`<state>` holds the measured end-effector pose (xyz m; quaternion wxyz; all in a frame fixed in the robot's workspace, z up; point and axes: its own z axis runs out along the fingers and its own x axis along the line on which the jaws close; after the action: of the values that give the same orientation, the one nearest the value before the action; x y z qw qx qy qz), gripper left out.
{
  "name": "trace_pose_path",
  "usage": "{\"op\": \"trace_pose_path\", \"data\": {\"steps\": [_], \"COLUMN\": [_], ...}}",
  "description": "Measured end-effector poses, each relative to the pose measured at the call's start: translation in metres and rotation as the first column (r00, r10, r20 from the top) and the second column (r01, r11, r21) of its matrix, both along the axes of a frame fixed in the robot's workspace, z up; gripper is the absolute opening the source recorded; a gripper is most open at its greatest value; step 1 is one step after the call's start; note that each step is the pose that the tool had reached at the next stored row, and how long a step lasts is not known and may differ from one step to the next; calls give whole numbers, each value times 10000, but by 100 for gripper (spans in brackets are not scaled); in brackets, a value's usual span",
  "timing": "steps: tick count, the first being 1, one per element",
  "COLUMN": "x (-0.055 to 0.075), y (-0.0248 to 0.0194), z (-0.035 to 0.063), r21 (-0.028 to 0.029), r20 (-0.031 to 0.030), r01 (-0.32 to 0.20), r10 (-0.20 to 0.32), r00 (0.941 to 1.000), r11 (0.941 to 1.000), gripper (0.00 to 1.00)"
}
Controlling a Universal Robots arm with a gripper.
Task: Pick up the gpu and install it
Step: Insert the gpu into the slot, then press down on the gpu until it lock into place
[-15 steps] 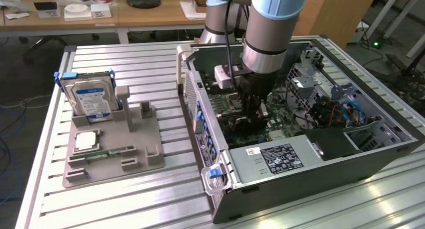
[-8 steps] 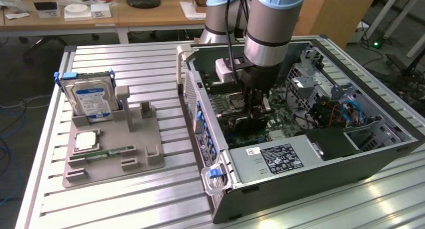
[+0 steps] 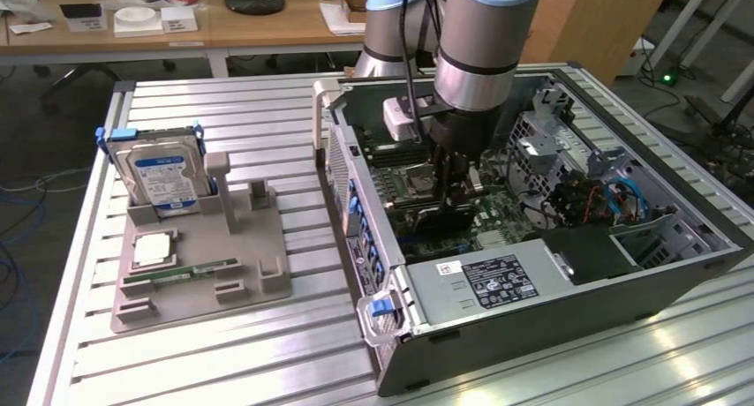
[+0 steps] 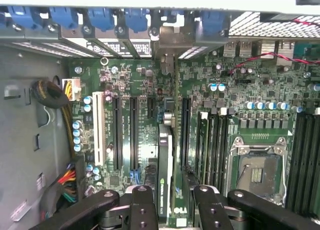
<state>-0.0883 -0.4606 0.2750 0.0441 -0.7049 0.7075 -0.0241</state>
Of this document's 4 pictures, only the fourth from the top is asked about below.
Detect CPU socket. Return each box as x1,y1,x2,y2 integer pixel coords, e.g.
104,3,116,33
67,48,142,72
226,134,289,207

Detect long black expansion slot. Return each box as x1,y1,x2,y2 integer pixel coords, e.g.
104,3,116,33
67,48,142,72
180,97,193,167
128,96,140,183
111,96,124,171

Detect white expansion slot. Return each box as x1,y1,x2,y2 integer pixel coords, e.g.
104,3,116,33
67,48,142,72
91,91,107,167

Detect short black expansion slot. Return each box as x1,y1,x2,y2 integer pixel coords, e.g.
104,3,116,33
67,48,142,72
146,97,156,120

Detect green motherboard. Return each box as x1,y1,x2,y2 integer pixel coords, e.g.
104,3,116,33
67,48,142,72
65,39,320,230

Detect white power connector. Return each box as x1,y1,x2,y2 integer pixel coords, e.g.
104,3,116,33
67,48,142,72
61,77,82,102

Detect dark grey PC case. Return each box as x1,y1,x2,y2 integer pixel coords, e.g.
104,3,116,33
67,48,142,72
0,3,320,230

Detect blue card retention clip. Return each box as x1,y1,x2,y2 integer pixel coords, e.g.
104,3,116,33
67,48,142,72
86,7,115,32
48,6,80,30
123,7,150,33
199,11,227,37
6,5,42,30

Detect coloured wire bundle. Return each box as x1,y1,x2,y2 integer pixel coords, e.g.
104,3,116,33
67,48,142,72
57,162,79,203

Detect black sleeved cable bundle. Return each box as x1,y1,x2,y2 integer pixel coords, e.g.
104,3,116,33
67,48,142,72
32,79,80,163

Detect red black twisted wire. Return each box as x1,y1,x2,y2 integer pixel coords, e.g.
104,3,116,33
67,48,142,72
292,18,320,28
227,52,320,75

